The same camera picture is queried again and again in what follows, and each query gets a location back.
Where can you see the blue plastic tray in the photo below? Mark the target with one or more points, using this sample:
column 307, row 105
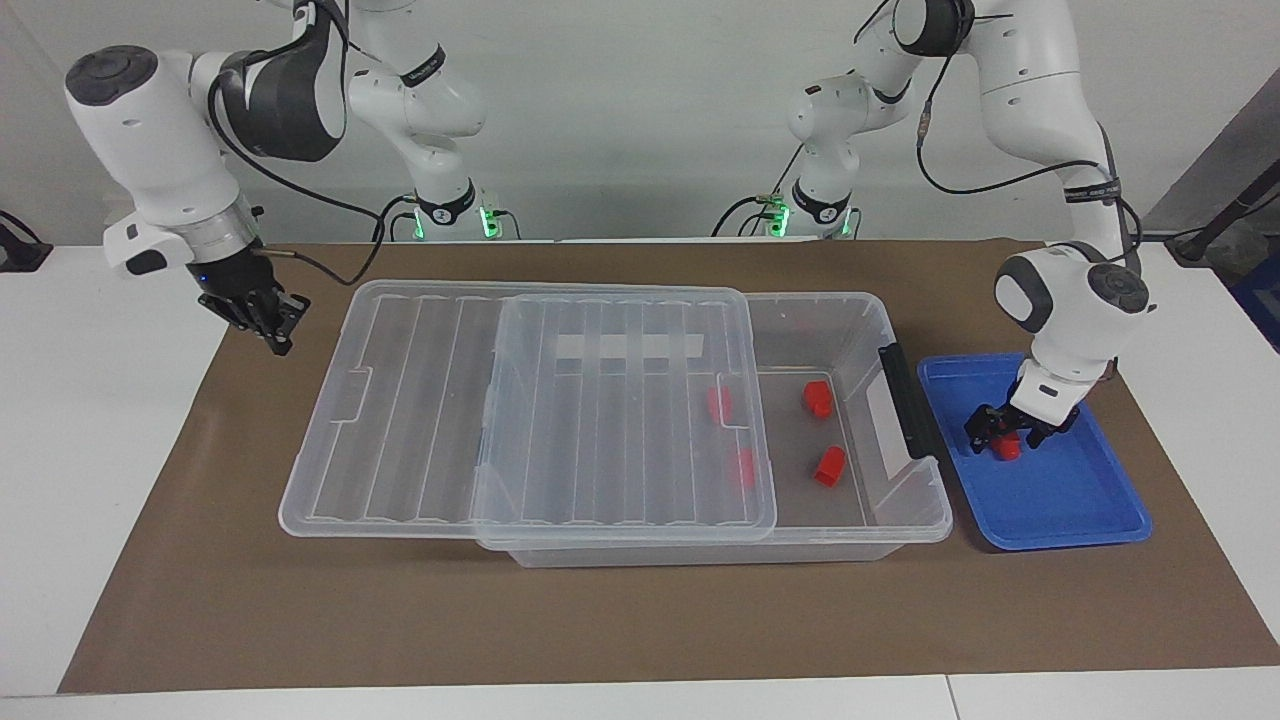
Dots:
column 1060, row 500

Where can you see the black stand leg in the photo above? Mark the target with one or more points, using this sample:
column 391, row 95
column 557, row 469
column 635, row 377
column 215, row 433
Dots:
column 1190, row 245

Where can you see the red block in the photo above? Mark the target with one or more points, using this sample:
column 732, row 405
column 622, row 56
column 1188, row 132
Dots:
column 742, row 468
column 1008, row 447
column 720, row 403
column 829, row 466
column 817, row 397

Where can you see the white label strip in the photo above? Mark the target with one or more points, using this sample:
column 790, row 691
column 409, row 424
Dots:
column 630, row 347

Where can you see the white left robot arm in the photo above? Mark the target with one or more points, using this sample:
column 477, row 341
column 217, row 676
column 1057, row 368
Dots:
column 1030, row 90

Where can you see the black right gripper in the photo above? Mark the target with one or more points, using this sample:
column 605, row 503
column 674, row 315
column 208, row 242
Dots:
column 232, row 285

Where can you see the black clamp base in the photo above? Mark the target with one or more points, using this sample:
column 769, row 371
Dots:
column 20, row 255

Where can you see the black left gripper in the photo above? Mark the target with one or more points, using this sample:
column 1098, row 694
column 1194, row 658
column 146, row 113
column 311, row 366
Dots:
column 1040, row 420

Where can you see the clear ribbed plastic lid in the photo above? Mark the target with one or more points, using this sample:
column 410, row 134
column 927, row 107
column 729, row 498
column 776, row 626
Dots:
column 420, row 420

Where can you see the brown table mat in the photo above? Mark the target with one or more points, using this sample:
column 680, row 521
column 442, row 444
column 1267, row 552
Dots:
column 200, row 600

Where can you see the clear plastic storage box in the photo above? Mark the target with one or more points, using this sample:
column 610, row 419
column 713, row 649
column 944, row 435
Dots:
column 800, row 500

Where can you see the blue crate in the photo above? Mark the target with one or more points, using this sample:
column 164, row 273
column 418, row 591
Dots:
column 1262, row 300

